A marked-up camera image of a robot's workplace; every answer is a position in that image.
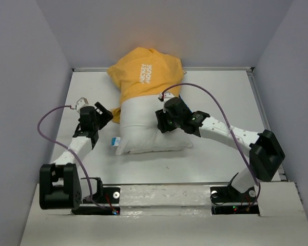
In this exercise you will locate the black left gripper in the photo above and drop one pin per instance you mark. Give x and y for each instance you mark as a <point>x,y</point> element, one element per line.
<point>105,117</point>

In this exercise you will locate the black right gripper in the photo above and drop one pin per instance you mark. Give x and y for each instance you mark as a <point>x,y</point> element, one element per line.
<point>164,123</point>

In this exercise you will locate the white pillow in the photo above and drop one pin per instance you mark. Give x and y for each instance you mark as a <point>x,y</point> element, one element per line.
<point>139,131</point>

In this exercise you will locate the yellow printed pillowcase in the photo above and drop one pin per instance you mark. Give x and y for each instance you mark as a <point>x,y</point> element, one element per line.
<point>144,72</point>

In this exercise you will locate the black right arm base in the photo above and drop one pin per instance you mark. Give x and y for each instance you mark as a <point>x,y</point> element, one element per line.
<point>225,200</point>

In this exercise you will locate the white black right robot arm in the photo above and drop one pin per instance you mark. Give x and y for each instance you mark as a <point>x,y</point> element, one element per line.
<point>262,152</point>

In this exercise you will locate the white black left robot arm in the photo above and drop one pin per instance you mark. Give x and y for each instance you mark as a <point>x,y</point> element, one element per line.
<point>65,182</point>

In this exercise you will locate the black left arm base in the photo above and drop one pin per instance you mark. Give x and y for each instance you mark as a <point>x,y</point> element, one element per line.
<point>107,196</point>

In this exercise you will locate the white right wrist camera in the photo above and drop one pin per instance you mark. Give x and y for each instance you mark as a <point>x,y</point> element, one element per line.
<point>165,97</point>

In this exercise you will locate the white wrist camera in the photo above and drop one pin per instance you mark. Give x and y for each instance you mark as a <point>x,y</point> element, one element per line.
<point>165,97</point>
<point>82,102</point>

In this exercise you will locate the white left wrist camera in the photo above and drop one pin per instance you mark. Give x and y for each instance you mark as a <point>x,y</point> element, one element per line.
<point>82,102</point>

